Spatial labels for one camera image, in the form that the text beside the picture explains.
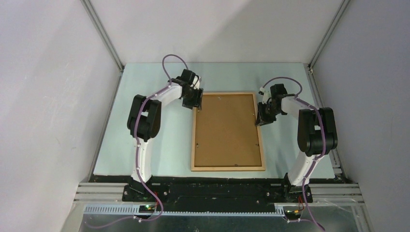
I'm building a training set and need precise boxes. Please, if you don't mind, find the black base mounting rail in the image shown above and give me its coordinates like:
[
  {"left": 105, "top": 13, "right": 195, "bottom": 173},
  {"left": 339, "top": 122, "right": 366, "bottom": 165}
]
[{"left": 122, "top": 176, "right": 313, "bottom": 213}]

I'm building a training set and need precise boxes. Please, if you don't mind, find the light wooden picture frame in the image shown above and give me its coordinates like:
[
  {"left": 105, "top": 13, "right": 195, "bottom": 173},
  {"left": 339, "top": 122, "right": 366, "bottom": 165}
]
[{"left": 190, "top": 92, "right": 266, "bottom": 172}]

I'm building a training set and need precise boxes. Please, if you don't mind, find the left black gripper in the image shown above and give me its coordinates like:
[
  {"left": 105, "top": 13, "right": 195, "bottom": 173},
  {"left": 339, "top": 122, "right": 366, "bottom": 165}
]
[{"left": 182, "top": 87, "right": 203, "bottom": 110}]

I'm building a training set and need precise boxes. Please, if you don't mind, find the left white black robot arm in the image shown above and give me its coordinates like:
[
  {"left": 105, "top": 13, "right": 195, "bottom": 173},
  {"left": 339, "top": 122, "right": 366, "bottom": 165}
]
[{"left": 127, "top": 69, "right": 204, "bottom": 201}]

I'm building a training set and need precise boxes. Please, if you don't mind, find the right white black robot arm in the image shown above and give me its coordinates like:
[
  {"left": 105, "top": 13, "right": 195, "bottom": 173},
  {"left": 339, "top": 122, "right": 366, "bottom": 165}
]
[{"left": 255, "top": 84, "right": 338, "bottom": 202}]

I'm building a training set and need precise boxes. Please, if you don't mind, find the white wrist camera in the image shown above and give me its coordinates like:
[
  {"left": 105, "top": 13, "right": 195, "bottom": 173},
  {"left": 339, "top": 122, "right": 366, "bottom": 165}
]
[
  {"left": 190, "top": 75, "right": 201, "bottom": 90},
  {"left": 259, "top": 87, "right": 271, "bottom": 104}
]

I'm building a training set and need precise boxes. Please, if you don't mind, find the aluminium extrusion frame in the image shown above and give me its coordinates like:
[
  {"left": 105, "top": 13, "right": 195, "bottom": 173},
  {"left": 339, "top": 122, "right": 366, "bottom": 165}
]
[{"left": 61, "top": 183, "right": 374, "bottom": 232}]

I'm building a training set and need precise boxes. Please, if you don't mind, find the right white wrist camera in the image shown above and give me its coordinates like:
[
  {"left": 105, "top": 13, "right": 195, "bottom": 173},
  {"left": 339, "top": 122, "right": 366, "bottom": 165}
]
[{"left": 259, "top": 87, "right": 271, "bottom": 104}]

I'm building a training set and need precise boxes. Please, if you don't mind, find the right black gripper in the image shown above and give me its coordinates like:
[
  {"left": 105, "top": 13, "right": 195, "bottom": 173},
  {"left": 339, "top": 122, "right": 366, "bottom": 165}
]
[{"left": 256, "top": 101, "right": 282, "bottom": 126}]

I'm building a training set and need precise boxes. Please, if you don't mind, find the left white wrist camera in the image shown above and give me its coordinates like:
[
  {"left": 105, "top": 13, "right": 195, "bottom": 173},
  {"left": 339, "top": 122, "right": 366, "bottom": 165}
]
[{"left": 190, "top": 75, "right": 201, "bottom": 90}]

